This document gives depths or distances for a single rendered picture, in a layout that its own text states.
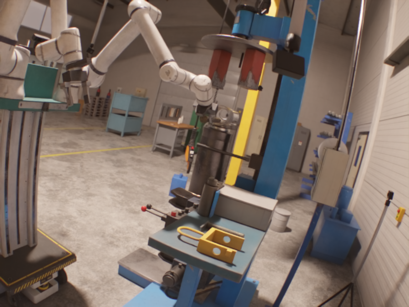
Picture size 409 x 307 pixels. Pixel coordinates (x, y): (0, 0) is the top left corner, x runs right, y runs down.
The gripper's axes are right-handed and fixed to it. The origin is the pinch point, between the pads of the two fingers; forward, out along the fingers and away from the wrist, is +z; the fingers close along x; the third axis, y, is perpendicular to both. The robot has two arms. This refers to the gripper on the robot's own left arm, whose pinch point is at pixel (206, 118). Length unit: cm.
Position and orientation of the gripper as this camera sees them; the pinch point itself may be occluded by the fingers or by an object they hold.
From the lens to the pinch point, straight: 168.4
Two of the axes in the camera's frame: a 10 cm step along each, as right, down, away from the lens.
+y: 3.4, -8.5, 4.0
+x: -9.4, -2.8, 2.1
